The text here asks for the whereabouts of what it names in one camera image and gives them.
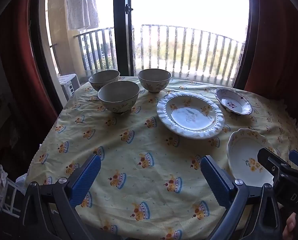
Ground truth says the white plate red floral pattern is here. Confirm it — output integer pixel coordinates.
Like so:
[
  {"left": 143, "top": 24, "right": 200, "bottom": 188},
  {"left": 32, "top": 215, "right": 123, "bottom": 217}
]
[{"left": 214, "top": 87, "right": 253, "bottom": 116}]

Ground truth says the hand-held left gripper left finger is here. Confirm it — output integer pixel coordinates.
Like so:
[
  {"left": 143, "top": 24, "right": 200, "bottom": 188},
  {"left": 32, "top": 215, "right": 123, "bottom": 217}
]
[{"left": 20, "top": 153, "right": 102, "bottom": 240}]

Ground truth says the white rack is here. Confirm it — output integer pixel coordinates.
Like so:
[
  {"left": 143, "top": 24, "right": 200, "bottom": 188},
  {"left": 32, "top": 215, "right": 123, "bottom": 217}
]
[{"left": 3, "top": 177, "right": 28, "bottom": 218}]

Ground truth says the black window frame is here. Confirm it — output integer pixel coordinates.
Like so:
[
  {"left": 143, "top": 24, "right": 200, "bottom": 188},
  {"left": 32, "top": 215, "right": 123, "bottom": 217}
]
[{"left": 29, "top": 0, "right": 258, "bottom": 110}]

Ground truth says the red curtain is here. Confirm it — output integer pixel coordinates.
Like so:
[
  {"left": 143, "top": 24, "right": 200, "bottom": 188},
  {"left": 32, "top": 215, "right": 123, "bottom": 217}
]
[
  {"left": 0, "top": 0, "right": 59, "bottom": 122},
  {"left": 244, "top": 0, "right": 298, "bottom": 124}
]

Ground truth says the large white beaded plate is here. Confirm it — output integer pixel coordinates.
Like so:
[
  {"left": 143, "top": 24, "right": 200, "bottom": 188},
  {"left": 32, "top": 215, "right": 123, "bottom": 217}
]
[{"left": 156, "top": 92, "right": 225, "bottom": 140}]

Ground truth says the person's right hand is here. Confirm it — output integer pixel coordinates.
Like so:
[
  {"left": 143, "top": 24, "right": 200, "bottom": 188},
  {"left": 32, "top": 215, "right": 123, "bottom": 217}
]
[{"left": 282, "top": 212, "right": 298, "bottom": 240}]

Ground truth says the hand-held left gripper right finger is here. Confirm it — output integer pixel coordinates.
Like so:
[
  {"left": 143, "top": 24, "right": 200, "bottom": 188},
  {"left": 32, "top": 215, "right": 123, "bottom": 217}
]
[{"left": 200, "top": 155, "right": 283, "bottom": 240}]

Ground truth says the small yellow flower plate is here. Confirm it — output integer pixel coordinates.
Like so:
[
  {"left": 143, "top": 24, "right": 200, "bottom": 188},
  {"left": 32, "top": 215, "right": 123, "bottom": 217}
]
[{"left": 226, "top": 128, "right": 275, "bottom": 188}]

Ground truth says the yellow printed tablecloth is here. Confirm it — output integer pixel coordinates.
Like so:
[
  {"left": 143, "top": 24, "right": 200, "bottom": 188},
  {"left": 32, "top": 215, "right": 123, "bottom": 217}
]
[{"left": 27, "top": 76, "right": 298, "bottom": 240}]

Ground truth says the floral ceramic bowl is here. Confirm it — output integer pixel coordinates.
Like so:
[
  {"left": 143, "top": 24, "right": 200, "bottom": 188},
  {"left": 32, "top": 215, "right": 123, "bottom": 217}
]
[
  {"left": 137, "top": 69, "right": 172, "bottom": 93},
  {"left": 98, "top": 80, "right": 141, "bottom": 114},
  {"left": 89, "top": 69, "right": 121, "bottom": 92}
]

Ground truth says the balcony railing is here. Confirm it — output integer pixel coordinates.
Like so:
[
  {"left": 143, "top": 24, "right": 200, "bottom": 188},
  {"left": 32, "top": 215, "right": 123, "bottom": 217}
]
[{"left": 74, "top": 24, "right": 246, "bottom": 80}]

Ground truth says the hanging white laundry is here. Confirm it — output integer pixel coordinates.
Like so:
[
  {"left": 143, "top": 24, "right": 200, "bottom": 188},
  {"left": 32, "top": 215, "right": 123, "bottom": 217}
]
[{"left": 65, "top": 0, "right": 100, "bottom": 31}]

